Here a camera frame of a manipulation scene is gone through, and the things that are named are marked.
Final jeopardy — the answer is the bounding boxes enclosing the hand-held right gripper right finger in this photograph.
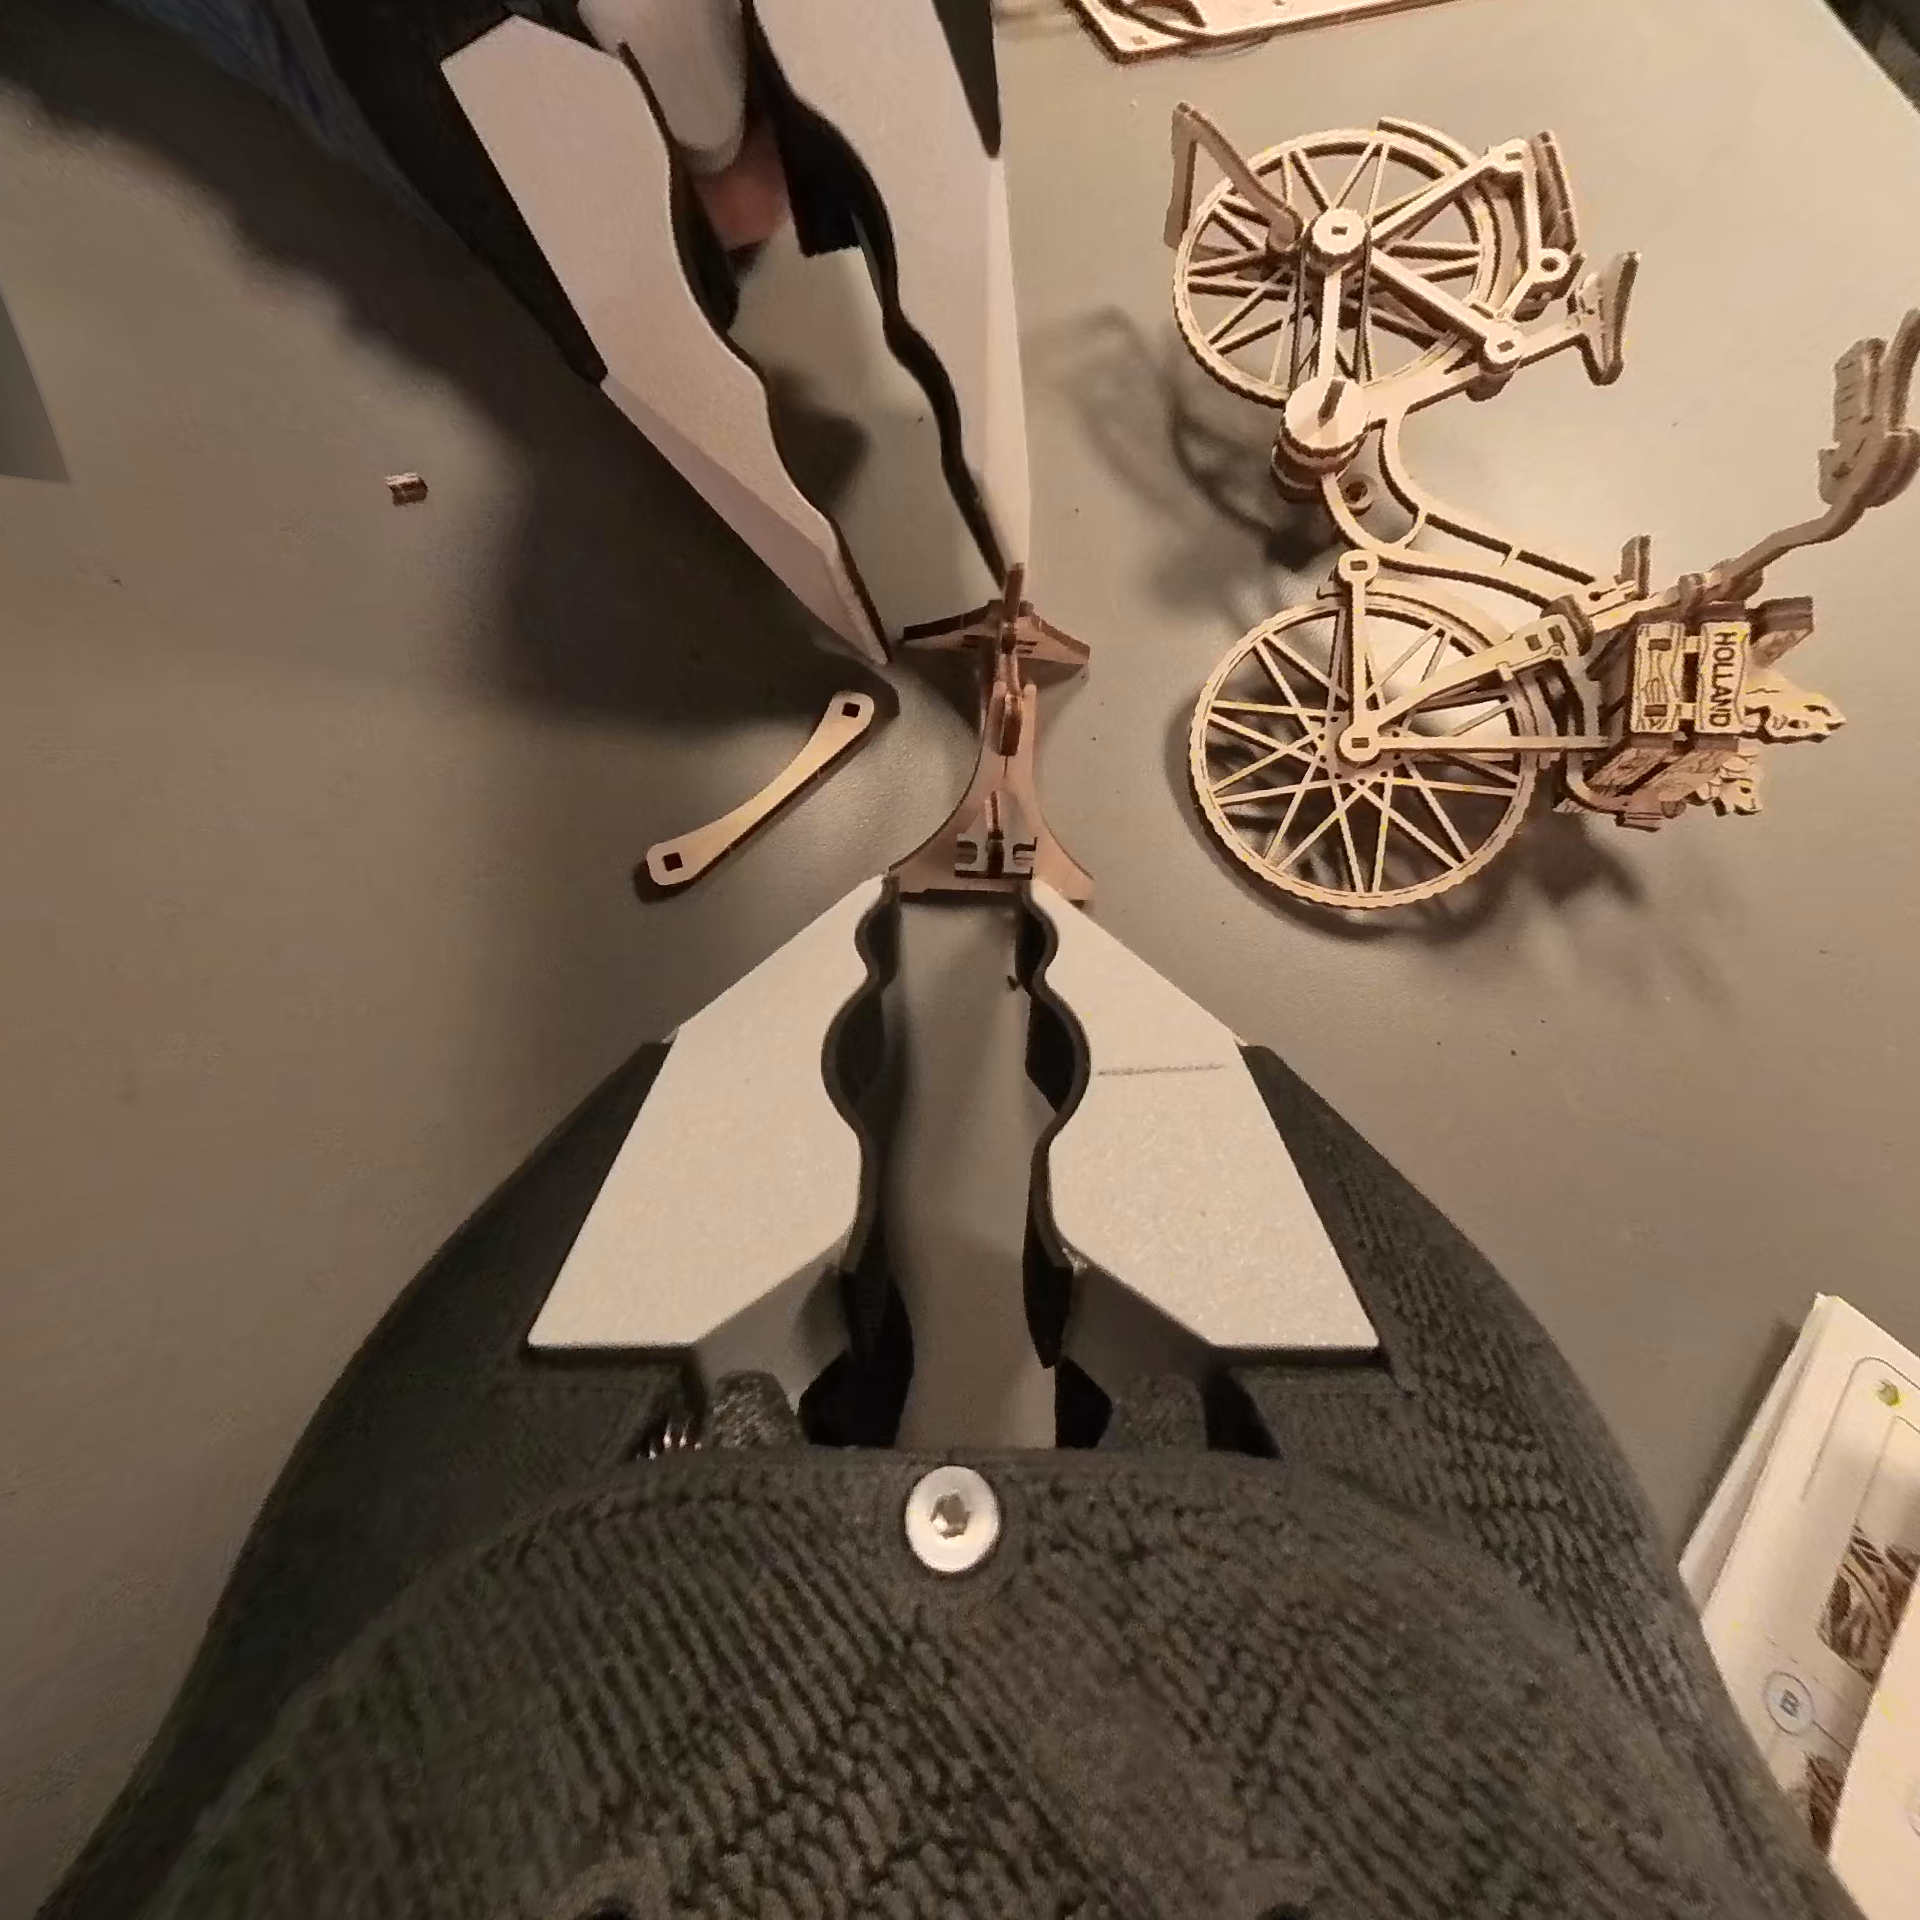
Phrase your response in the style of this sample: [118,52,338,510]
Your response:
[1019,878,1386,1415]

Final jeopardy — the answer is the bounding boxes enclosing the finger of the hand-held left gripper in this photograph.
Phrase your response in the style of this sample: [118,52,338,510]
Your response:
[442,15,894,666]
[755,0,1039,587]

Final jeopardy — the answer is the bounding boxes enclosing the small wooden model assembly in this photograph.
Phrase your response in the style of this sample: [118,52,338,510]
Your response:
[897,562,1099,911]

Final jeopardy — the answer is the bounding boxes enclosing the person's left hand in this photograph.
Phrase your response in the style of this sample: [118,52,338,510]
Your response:
[697,140,797,252]

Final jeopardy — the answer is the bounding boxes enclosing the white instruction booklet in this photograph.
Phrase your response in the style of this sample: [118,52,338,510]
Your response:
[1681,1293,1920,1857]

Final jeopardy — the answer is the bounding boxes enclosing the wooden bicycle model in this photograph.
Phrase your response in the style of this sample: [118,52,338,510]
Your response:
[1167,103,1920,911]

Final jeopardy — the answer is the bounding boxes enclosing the curved wooden strip part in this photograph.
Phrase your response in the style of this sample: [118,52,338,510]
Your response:
[642,690,881,901]

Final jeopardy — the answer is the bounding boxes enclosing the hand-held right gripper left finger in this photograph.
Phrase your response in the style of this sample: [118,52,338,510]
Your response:
[521,878,911,1415]

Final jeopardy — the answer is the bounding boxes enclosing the person's left forearm grey sleeve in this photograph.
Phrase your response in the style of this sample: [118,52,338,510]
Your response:
[255,0,393,182]

